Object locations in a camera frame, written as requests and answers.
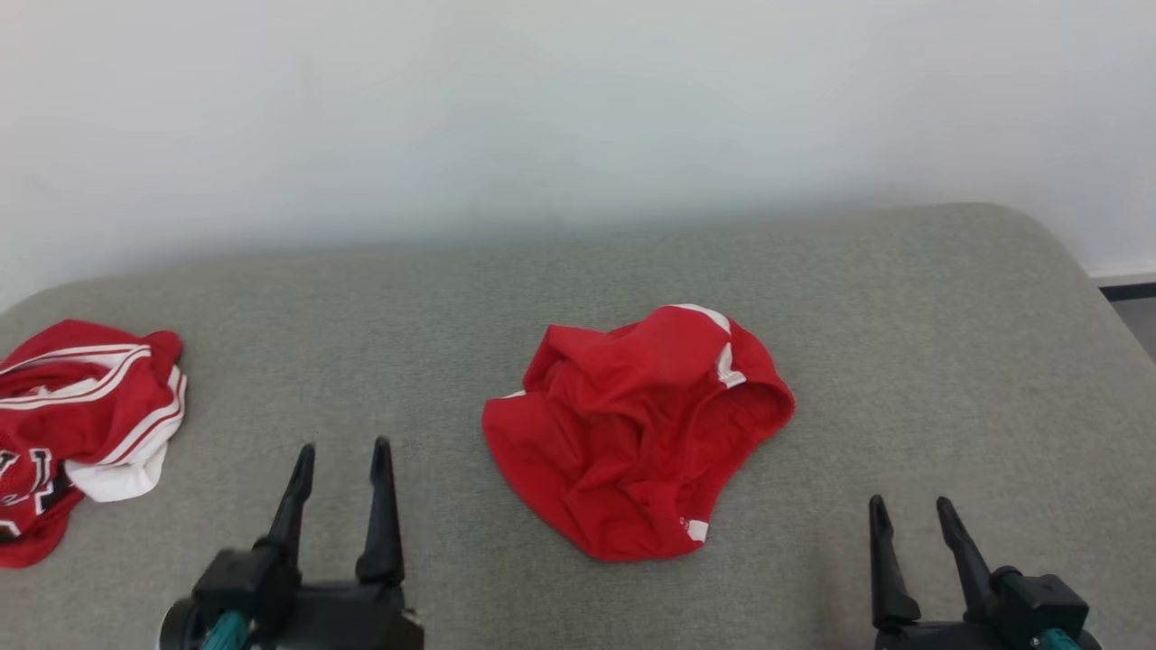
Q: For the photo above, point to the red jersey with white sleeves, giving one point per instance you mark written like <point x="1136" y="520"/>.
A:
<point x="81" y="406"/>

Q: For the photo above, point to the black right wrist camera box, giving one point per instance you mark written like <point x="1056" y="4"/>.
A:
<point x="1039" y="600"/>

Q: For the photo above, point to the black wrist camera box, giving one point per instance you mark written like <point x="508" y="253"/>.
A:
<point x="239" y="578"/>
<point x="1039" y="600"/>

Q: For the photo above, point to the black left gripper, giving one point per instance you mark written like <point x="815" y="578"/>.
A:
<point x="352" y="623"/>

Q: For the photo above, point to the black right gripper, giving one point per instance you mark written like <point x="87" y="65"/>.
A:
<point x="939" y="637"/>

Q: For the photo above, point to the red shorts with white trim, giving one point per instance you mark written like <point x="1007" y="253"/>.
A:
<point x="632" y="433"/>

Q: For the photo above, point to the white and black baseboard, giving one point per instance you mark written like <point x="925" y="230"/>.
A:
<point x="1129" y="291"/>

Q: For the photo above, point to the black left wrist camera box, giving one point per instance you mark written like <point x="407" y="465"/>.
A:
<point x="239" y="578"/>

